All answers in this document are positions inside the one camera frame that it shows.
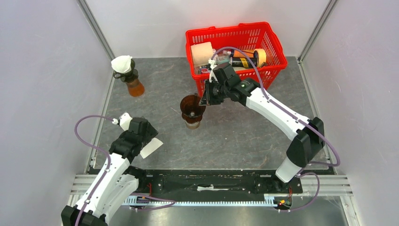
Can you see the orange glass flask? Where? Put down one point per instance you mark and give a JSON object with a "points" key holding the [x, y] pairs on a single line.
{"points": [[135, 88]]}

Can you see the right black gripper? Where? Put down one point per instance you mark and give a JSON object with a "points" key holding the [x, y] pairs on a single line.
{"points": [[207, 98]]}

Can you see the brown transparent dripper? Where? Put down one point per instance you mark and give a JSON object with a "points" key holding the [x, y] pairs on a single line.
{"points": [[192, 111]]}

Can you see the red plastic basket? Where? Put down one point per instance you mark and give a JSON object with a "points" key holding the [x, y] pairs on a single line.
{"points": [[245, 36]]}

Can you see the yellow masking tape roll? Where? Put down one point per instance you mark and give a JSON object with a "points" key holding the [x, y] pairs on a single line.
{"points": [[260, 55]]}

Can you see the small glass beaker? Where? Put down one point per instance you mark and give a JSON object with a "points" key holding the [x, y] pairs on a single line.
{"points": [[194, 125]]}

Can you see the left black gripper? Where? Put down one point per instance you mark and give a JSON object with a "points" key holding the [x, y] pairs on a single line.
{"points": [[150, 133]]}

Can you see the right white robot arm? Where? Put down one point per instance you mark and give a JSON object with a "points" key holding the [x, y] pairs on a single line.
{"points": [[306, 135]]}

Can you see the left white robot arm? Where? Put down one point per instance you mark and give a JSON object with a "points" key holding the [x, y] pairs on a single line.
{"points": [[117, 179]]}

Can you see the black orange cylinder can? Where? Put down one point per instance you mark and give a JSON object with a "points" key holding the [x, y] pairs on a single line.
{"points": [[239, 60]]}

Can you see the white cable duct strip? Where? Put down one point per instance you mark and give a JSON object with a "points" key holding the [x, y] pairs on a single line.
{"points": [[141, 201]]}

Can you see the green transparent dripper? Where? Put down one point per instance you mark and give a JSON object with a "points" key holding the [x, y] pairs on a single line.
{"points": [[127, 77]]}

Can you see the clear plastic bottle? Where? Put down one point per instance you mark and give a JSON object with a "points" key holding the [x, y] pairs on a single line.
{"points": [[223, 57]]}

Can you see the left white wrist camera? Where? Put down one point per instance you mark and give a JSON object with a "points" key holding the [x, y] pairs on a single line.
{"points": [[123, 121]]}

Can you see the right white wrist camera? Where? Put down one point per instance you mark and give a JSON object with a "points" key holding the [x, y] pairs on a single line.
{"points": [[212, 66]]}

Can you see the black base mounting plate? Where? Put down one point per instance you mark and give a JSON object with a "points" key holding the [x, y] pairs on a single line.
{"points": [[214, 185]]}

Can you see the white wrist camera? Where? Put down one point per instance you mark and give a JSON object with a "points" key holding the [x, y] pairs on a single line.
{"points": [[212, 66], [123, 121]]}

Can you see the beige paper roll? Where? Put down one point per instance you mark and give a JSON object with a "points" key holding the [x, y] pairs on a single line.
{"points": [[201, 53]]}

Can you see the white paper coffee filter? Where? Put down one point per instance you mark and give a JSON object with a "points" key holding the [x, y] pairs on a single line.
{"points": [[122, 64]]}

